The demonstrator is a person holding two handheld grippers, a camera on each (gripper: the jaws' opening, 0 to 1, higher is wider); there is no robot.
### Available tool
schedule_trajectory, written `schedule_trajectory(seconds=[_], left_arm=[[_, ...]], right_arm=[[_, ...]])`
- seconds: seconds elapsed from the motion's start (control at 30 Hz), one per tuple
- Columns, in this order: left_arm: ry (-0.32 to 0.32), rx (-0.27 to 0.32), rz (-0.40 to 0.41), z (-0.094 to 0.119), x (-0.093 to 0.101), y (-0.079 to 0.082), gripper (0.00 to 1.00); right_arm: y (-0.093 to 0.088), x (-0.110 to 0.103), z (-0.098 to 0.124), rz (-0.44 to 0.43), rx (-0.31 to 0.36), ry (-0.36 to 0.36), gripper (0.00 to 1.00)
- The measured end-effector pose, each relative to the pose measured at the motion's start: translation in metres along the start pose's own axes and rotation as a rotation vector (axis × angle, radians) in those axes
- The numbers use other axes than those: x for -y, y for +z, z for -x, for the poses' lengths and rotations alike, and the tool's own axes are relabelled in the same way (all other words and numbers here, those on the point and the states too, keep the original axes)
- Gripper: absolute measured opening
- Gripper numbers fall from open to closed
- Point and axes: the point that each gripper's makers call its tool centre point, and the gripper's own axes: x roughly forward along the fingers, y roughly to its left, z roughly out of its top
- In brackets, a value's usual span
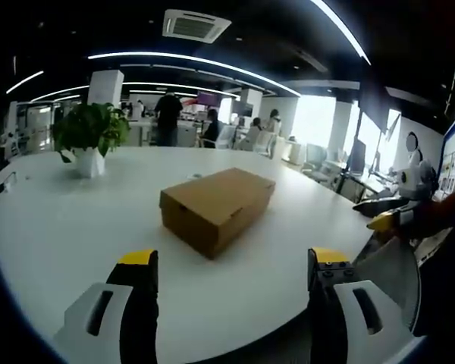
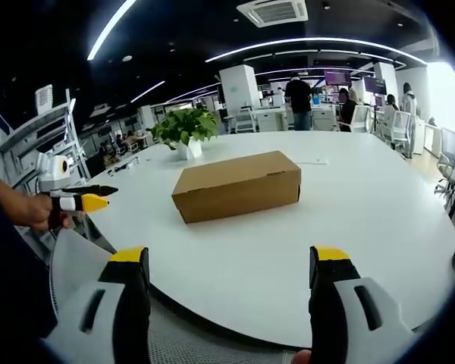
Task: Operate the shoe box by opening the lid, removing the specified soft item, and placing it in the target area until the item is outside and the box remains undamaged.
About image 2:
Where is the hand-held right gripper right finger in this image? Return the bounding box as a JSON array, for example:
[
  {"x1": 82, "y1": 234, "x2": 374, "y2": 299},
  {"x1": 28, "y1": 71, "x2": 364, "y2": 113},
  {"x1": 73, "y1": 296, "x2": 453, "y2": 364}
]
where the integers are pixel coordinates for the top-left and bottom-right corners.
[{"x1": 308, "y1": 245, "x2": 422, "y2": 364}]

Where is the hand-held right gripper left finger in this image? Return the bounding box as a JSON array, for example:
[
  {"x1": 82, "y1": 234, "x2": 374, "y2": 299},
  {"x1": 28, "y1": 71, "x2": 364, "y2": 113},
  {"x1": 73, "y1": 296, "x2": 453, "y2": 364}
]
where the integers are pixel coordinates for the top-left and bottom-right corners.
[{"x1": 41, "y1": 246, "x2": 151, "y2": 364}]

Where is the brown cardboard shoe box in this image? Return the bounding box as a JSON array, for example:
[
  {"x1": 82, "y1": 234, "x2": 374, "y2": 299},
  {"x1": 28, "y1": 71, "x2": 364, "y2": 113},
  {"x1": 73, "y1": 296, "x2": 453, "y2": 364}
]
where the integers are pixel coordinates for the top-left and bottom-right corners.
[{"x1": 171, "y1": 150, "x2": 302, "y2": 225}]

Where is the person's left hand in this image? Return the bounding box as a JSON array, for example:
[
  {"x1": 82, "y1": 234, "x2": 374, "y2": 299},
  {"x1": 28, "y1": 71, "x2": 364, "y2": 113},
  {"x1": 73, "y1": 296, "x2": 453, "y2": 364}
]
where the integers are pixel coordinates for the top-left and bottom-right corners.
[{"x1": 14, "y1": 191, "x2": 87, "y2": 231}]

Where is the person's right hand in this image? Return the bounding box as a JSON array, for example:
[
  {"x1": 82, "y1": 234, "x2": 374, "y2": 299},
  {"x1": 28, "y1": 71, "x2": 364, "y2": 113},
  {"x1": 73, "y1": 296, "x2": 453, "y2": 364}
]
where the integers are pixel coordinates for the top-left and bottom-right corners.
[{"x1": 290, "y1": 349, "x2": 313, "y2": 364}]

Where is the white metal shelf rack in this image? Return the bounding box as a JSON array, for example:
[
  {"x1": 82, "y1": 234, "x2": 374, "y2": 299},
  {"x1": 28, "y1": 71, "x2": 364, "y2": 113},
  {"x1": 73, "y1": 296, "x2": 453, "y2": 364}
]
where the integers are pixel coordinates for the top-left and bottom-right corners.
[{"x1": 0, "y1": 86, "x2": 92, "y2": 194}]

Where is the white mesh office chair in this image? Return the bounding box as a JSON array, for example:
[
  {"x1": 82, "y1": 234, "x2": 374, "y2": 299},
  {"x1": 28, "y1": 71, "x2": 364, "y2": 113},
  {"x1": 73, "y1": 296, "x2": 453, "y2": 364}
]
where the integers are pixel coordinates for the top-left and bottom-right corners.
[{"x1": 48, "y1": 222, "x2": 315, "y2": 364}]

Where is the white plant pot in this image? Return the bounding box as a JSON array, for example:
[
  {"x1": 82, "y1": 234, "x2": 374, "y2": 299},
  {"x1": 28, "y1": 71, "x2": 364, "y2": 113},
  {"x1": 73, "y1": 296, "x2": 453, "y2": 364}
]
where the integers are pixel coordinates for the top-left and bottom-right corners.
[{"x1": 176, "y1": 137, "x2": 203, "y2": 160}]

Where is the green potted plant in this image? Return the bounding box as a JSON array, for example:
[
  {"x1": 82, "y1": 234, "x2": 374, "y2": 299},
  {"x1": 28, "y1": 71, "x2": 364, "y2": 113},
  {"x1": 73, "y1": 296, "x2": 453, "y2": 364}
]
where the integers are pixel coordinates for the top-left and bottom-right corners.
[{"x1": 150, "y1": 108, "x2": 220, "y2": 151}]

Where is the ceiling air conditioner vent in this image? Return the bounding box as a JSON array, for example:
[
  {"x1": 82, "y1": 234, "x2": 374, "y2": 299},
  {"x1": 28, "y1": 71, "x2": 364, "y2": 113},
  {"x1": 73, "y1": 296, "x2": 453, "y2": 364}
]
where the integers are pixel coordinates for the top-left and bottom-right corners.
[{"x1": 236, "y1": 0, "x2": 309, "y2": 27}]

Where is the black cable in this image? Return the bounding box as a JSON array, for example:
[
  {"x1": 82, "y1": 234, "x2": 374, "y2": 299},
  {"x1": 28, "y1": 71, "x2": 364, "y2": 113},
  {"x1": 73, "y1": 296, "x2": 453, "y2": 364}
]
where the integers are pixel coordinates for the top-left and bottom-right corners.
[{"x1": 105, "y1": 155, "x2": 141, "y2": 176}]

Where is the wall monitor screen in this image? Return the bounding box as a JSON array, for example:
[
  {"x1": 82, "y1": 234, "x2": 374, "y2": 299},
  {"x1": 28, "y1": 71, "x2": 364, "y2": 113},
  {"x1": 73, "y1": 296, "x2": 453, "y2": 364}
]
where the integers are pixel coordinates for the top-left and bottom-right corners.
[
  {"x1": 325, "y1": 70, "x2": 353, "y2": 87},
  {"x1": 368, "y1": 77, "x2": 388, "y2": 94}
]

